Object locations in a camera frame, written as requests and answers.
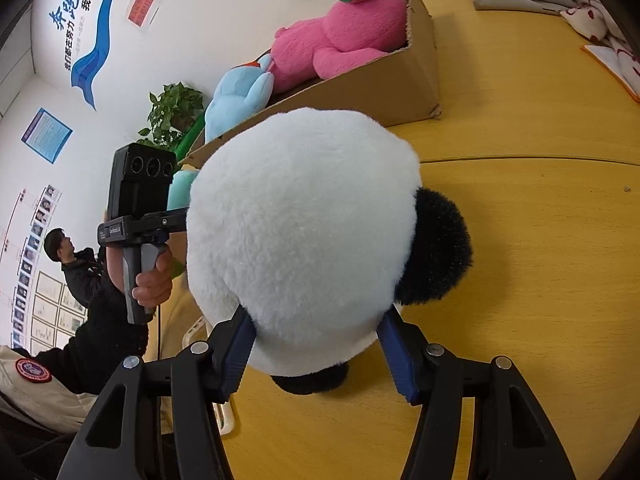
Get pink plush bear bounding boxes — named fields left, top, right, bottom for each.
left=270, top=0, right=408, bottom=95

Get person's left forearm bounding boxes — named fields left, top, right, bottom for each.
left=35, top=270, right=151, bottom=396

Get blue framed wall poster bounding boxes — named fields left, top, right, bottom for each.
left=21, top=107, right=72, bottom=163

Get white and teal plush doll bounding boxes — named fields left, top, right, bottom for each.
left=167, top=169, right=201, bottom=211

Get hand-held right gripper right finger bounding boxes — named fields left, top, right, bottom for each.
left=377, top=307, right=578, bottom=480

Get wall photo chart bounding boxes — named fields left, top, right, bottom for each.
left=0, top=185, right=63, bottom=351

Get black cable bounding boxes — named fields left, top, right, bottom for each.
left=154, top=305, right=167, bottom=361

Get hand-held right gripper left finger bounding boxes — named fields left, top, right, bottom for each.
left=65, top=305, right=256, bottom=480

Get light blue plush toy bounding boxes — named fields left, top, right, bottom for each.
left=204, top=54, right=276, bottom=143

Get cardboard box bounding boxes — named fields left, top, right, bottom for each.
left=177, top=0, right=442, bottom=168

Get green curved object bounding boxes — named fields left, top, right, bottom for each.
left=170, top=110, right=208, bottom=161

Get framed wall certificates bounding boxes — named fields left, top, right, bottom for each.
left=30, top=270, right=87, bottom=356

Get white red-printed cloth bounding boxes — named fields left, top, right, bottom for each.
left=560, top=0, right=640, bottom=102

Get person's left hand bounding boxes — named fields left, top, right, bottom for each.
left=102, top=207, right=175, bottom=309

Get blue ribbon wall decal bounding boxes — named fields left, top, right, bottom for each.
left=47, top=0, right=138, bottom=111

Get white and black plush panda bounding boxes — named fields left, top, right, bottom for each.
left=185, top=106, right=474, bottom=395

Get green potted plant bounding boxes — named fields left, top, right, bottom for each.
left=137, top=81, right=206, bottom=148

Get red wall notice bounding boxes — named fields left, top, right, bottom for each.
left=127, top=0, right=161, bottom=32

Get beige jacket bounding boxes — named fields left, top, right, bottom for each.
left=0, top=345, right=108, bottom=433

